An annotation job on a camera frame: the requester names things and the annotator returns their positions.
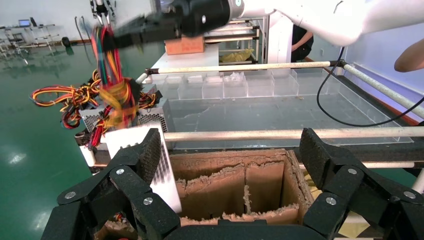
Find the bare person forearm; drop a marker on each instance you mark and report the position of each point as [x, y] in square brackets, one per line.
[410, 58]

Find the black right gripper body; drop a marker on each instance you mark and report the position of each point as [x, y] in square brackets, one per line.
[205, 15]

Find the yellow plastic bag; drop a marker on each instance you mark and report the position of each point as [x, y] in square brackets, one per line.
[236, 56]

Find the white cart post black cap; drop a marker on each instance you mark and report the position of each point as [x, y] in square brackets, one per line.
[87, 154]

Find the metal shelf rack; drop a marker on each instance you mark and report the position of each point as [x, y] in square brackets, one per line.
[245, 33]

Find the white work table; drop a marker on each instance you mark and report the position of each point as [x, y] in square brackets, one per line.
[185, 61]

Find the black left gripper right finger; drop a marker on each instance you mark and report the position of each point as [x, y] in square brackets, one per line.
[357, 192]

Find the thin white lower cart rail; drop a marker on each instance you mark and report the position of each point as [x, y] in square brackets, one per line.
[387, 164]

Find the clear acrylic divider tray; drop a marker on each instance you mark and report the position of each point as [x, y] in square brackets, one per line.
[265, 99]

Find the person in black shirt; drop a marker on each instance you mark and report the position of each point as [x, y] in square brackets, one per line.
[301, 43]

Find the laptop computer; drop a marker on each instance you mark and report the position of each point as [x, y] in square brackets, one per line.
[24, 22]

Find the white padded short cart rail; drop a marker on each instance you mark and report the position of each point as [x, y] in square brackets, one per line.
[141, 78]
[384, 89]

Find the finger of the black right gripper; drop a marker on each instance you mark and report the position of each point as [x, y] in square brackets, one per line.
[142, 34]
[162, 20]

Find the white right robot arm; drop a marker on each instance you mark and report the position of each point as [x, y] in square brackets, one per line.
[324, 16]

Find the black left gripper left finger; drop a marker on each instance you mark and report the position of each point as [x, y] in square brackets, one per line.
[132, 192]

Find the background office desk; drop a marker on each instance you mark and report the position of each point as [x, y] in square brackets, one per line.
[33, 36]

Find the brown cardboard box with dividers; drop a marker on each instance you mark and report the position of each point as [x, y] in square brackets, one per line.
[215, 188]

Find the white padded long cart rail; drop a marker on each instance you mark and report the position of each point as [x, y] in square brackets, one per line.
[265, 134]
[238, 67]

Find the orange cardboard box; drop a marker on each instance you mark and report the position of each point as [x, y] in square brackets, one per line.
[184, 45]

